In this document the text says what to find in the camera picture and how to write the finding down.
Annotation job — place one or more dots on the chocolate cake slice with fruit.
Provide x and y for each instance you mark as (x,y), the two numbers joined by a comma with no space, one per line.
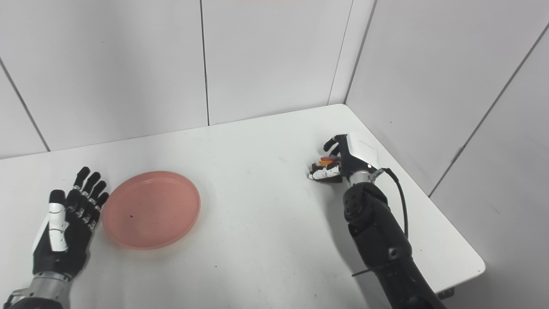
(327,162)

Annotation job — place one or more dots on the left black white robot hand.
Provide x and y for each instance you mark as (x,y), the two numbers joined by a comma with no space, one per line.
(64,240)

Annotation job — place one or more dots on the pink round plate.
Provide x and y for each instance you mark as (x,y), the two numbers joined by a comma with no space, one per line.
(151,210)

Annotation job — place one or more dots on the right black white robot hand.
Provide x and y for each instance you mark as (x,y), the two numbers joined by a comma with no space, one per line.
(349,161)

